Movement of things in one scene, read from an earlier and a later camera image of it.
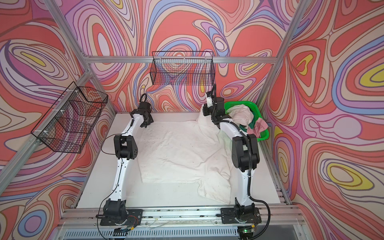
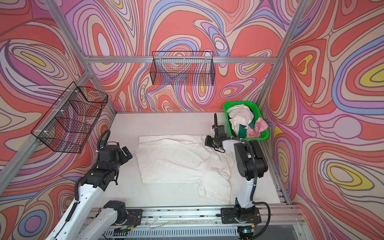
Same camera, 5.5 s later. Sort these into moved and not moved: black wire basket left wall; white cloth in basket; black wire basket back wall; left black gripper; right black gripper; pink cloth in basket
Moved: left black gripper; right black gripper
Not moved: black wire basket back wall; black wire basket left wall; pink cloth in basket; white cloth in basket
